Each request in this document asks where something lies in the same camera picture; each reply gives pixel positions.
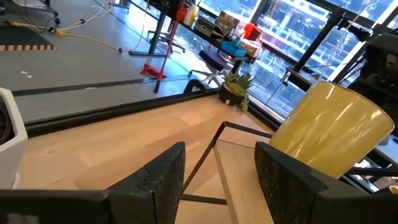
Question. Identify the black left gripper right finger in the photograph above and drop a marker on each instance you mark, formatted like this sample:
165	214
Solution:
289	193

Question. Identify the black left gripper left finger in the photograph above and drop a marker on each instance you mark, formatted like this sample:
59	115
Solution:
146	199

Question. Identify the wooden shelf with black legs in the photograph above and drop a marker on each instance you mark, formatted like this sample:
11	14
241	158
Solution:
242	186

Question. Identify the black round plant pot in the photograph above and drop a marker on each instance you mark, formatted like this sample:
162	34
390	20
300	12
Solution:
230	96

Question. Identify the green succulent plant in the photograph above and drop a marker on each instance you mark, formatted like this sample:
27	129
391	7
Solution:
241	85

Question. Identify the red plastic object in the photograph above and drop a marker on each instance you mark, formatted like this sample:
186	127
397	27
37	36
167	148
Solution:
251	31

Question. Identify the white hexagonal planter pot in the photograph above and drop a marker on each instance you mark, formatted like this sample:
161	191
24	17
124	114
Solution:
14	161

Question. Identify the blue plastic box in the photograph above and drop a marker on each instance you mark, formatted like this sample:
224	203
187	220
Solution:
233	49

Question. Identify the office chair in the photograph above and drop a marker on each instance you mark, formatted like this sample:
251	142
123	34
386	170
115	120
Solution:
214	62

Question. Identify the brown cardboard box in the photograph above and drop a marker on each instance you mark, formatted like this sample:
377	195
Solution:
227	20

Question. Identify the grey storage box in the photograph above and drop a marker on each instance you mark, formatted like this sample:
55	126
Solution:
204	27

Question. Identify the yellow power plug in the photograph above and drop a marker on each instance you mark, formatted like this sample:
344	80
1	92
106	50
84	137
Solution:
60	33

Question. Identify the yellow bottle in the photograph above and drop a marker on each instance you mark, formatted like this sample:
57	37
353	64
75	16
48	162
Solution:
190	15

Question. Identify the hazard striped black ramp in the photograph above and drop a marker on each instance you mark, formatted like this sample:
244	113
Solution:
21	39

